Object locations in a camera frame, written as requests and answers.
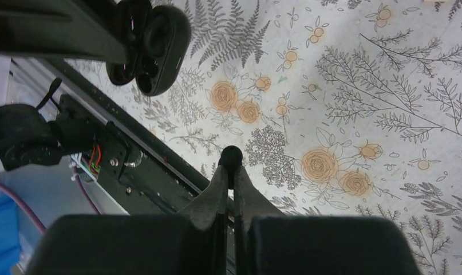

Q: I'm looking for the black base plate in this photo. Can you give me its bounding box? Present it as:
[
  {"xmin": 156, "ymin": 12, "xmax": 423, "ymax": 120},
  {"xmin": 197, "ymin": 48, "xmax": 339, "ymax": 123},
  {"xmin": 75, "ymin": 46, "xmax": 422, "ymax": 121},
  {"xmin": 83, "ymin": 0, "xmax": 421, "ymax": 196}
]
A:
[{"xmin": 34, "ymin": 60, "xmax": 211, "ymax": 214}]

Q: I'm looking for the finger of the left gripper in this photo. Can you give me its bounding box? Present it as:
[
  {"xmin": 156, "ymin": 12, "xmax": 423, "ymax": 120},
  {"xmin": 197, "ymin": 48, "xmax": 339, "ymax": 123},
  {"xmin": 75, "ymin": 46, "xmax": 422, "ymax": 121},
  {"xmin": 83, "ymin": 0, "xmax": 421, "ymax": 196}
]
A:
[{"xmin": 0, "ymin": 0, "xmax": 127, "ymax": 64}]

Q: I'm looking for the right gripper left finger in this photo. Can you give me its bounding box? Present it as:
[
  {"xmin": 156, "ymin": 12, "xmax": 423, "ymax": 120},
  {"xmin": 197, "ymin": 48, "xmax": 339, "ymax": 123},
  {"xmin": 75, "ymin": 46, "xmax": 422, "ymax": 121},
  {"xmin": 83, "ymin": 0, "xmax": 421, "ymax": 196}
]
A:
[{"xmin": 26, "ymin": 166, "xmax": 228, "ymax": 274}]

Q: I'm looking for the floral patterned table mat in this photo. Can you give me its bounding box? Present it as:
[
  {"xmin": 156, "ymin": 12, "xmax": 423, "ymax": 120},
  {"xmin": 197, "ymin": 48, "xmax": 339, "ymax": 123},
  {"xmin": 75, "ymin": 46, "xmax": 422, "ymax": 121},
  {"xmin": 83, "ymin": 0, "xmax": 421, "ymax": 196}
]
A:
[{"xmin": 70, "ymin": 1, "xmax": 462, "ymax": 274}]

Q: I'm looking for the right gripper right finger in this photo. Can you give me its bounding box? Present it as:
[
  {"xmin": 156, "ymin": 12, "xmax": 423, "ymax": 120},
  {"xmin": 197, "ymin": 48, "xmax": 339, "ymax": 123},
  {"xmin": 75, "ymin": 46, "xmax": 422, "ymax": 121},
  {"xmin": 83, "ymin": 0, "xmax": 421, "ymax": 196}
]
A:
[{"xmin": 234, "ymin": 167, "xmax": 420, "ymax": 274}]

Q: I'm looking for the black earbud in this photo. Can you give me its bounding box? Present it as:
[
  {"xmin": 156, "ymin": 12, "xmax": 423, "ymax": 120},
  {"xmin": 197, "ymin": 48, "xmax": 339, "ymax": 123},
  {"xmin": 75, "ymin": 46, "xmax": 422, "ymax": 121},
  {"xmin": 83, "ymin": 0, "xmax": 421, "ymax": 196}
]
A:
[{"xmin": 218, "ymin": 146, "xmax": 243, "ymax": 190}]

